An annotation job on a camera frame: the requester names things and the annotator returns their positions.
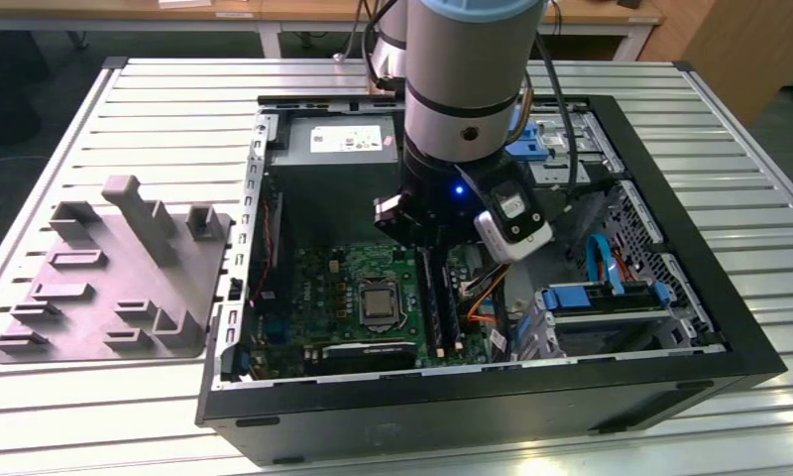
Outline grey power supply unit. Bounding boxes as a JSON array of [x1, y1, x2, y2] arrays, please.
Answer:
[[267, 116, 406, 247]]

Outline black graphics card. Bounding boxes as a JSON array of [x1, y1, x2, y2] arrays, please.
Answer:
[[320, 341, 419, 373]]

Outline hard disk in blue carrier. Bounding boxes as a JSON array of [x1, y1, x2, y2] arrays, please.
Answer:
[[535, 281, 676, 318]]

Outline dark RAM stick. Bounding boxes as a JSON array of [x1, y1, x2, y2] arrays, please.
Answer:
[[439, 262, 470, 349]]

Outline metal disk bay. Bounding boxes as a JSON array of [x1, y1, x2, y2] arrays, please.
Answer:
[[515, 292, 703, 359]]

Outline black wire bundle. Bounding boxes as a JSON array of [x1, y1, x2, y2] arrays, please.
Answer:
[[466, 180, 622, 298]]

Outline silver CPU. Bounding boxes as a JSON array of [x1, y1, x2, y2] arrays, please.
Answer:
[[360, 289, 398, 318]]

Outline loose cable with plug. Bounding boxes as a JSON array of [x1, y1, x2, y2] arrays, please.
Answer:
[[332, 0, 364, 63]]

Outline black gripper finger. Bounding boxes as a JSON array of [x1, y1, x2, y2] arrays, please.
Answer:
[[372, 193, 448, 260]]

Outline blue drive latch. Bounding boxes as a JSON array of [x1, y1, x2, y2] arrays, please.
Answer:
[[506, 106, 550, 163]]

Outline black CPU socket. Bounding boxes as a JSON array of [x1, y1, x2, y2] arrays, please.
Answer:
[[354, 278, 408, 331]]

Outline wooden cabinet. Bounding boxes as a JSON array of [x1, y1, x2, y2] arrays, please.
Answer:
[[654, 0, 793, 125]]

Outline black camera cable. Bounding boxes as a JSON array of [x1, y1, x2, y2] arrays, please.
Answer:
[[532, 27, 583, 212]]

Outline blue flat wire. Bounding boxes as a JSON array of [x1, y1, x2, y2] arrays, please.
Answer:
[[584, 232, 628, 297]]

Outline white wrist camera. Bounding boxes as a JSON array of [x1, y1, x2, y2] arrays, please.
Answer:
[[455, 161, 558, 265]]

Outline thin red wire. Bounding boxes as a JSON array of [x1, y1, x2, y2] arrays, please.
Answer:
[[248, 192, 286, 301]]

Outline metal drive cage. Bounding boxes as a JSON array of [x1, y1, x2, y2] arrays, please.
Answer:
[[502, 106, 627, 214]]

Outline black PC case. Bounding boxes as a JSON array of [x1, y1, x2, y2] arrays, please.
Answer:
[[195, 93, 788, 467]]

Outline grey parts rack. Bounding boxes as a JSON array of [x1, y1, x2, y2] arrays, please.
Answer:
[[0, 173, 235, 367]]

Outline orange wire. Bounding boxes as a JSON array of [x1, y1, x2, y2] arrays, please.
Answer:
[[467, 292, 506, 324]]

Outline green motherboard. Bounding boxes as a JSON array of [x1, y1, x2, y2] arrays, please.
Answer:
[[254, 241, 504, 378]]

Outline blue expansion slot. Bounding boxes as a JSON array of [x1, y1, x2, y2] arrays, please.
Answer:
[[266, 316, 291, 346]]

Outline black RAM slot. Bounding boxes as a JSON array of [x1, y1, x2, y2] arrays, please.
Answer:
[[414, 245, 447, 357]]

